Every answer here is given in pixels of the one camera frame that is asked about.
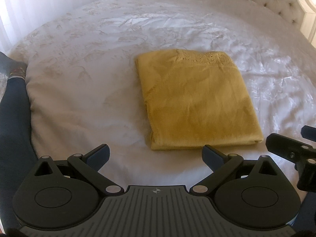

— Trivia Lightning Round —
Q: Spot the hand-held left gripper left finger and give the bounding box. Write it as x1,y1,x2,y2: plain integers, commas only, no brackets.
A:
35,143,124,196

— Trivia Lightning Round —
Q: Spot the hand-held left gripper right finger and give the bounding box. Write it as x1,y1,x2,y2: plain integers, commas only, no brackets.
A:
189,144,277,194

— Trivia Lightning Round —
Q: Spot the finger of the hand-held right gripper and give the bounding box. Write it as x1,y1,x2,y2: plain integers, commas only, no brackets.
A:
265,133,316,163
301,125,316,139

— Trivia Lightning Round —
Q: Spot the yellow knit sweater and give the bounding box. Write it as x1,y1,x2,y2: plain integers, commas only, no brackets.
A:
134,49,264,151

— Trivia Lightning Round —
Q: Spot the white embroidered bedspread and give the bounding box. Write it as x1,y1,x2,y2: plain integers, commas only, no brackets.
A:
5,0,316,198

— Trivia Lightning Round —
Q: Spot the person's leg in dark pants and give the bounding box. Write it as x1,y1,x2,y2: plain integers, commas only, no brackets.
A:
0,77,38,229

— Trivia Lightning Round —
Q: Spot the white ornate cabinet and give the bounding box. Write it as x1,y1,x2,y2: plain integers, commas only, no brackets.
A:
293,0,316,45

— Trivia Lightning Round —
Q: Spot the patterned dark sock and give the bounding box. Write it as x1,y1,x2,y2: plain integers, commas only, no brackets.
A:
0,51,28,80

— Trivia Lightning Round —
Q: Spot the white tufted headboard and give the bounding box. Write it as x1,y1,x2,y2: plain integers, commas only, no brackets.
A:
182,0,305,34

